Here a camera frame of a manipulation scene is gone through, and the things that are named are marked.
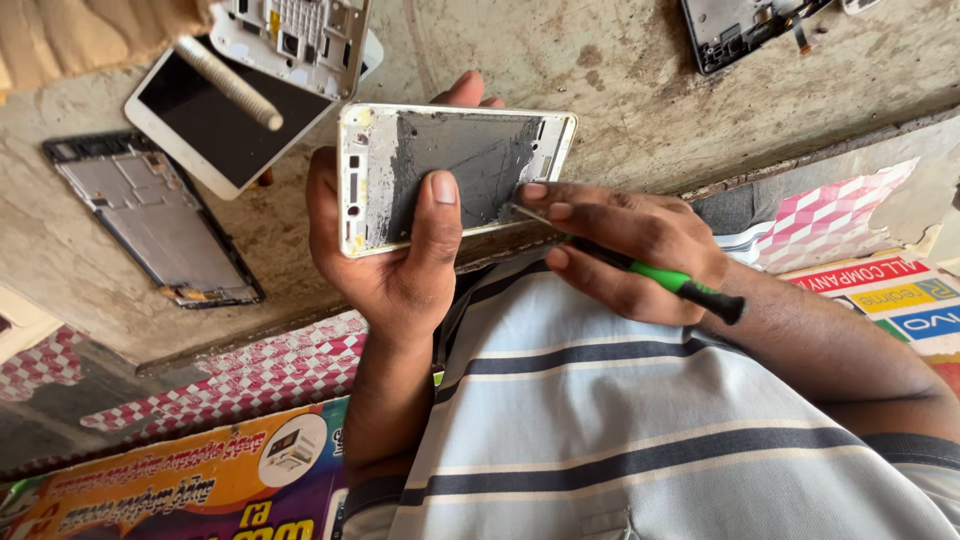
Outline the person's left hand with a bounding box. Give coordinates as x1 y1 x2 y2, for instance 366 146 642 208
306 71 505 342

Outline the person's right hand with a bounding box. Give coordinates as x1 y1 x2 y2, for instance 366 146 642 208
519 180 741 327

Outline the green and black screwdriver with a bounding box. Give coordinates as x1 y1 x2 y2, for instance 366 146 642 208
512 204 748 327

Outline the white phone frame with grey plate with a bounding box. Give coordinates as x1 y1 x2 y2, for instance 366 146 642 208
336 102 579 261

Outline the pink and white checked paper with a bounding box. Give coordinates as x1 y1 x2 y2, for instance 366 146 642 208
714 156 921 276
0 310 370 453

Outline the blue striped shirt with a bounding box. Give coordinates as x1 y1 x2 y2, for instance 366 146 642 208
341 246 960 540

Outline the white phone with black screen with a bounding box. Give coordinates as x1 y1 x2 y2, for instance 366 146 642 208
123 30 385 202

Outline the white ribbed cylinder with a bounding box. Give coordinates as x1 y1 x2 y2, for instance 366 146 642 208
173 35 285 133

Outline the white phone housing with circuit board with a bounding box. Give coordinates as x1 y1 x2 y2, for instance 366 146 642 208
207 0 375 103

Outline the white poster with coloured labels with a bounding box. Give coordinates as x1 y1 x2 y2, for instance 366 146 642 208
778 253 960 363

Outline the orange and purple printed poster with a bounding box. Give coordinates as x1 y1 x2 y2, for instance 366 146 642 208
0 396 351 540

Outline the cream white board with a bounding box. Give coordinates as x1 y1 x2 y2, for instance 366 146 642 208
0 288 66 366

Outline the brown cardboard piece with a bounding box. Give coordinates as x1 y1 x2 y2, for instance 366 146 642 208
0 0 220 100

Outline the black phone frame with parts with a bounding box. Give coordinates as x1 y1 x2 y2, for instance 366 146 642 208
680 0 835 77

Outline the black-edged silver phone frame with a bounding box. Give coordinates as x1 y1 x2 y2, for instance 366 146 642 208
42 130 266 311

